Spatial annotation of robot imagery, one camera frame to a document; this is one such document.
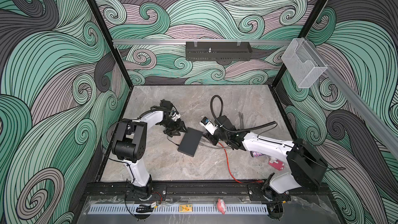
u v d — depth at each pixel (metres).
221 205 0.66
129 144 0.48
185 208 0.68
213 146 0.89
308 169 0.43
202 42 0.93
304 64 0.81
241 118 1.01
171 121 0.81
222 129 0.65
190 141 0.90
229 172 0.79
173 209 0.70
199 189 0.76
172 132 0.84
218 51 0.98
